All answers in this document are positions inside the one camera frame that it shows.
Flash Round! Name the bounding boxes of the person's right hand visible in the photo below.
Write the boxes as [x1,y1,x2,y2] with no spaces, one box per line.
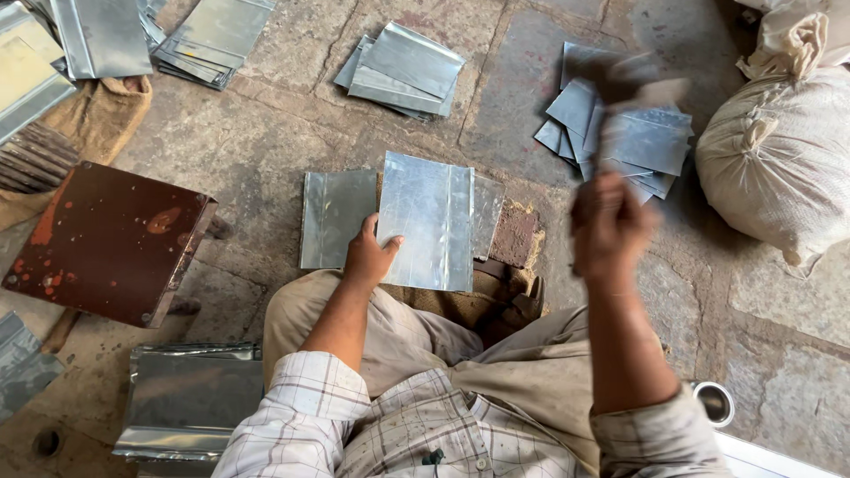
[570,171,662,280]

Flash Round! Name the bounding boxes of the person's left hand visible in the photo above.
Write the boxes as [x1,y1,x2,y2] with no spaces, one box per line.
[343,212,405,290]

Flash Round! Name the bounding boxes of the dark wooden mallet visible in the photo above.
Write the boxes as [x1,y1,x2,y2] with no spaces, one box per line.
[563,52,692,200]

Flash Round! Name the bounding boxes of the shiny metal sheet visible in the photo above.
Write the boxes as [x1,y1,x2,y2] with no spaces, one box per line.
[376,150,476,293]

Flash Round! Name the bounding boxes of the fanned pile of metal sheets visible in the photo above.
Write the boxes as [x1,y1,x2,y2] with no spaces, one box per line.
[534,41,695,205]

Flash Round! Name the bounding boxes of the brown rusty anvil block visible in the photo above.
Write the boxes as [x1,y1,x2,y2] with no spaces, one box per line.
[489,204,539,268]

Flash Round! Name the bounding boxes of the narrow grey metal sheet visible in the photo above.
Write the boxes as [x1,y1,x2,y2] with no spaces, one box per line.
[472,175,507,262]

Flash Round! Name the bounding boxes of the person's brown sandal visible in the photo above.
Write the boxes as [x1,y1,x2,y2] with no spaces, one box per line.
[510,275,548,321]

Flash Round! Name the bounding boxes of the large white woven sack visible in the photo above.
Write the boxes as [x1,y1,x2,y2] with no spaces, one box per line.
[695,65,850,268]

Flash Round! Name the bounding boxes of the person's beige trousers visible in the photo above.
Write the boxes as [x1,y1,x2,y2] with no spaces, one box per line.
[262,268,665,475]

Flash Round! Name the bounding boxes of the steel cup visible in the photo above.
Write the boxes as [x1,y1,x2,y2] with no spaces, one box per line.
[690,380,737,429]

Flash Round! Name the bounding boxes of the small pile of folded sheets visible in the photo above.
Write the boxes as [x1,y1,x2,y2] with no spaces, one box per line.
[332,20,468,123]

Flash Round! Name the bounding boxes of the small cream cloth sack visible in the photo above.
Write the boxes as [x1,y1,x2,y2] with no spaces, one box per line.
[733,0,850,82]

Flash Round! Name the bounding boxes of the flat grey metal sheet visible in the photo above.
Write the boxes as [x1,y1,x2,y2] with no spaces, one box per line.
[299,169,379,270]

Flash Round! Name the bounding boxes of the white flat board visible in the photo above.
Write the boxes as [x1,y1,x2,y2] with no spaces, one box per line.
[713,430,846,478]

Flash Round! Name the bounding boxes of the person's checked shirt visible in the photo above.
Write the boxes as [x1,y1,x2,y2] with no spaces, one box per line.
[211,351,734,478]

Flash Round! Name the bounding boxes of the neat stack of metal sheets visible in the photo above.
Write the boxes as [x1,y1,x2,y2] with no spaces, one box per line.
[150,0,277,93]

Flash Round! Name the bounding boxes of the stack of bent shiny sheets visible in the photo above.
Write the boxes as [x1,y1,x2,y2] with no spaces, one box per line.
[112,341,265,478]

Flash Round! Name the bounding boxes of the brown paint-stained wooden stool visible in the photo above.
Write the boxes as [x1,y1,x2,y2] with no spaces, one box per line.
[1,161,235,331]

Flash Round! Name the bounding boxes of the brown burlap sack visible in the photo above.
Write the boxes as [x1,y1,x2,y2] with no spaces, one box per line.
[0,74,154,233]

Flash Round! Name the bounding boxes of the heap of large metal sheets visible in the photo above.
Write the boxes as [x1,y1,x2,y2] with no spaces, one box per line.
[0,0,155,146]

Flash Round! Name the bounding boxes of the bundle of dark wooden sticks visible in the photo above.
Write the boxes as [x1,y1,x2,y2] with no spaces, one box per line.
[0,119,81,195]

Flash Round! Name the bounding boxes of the crumpled grey metal sheet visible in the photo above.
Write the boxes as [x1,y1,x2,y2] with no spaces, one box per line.
[0,310,66,424]

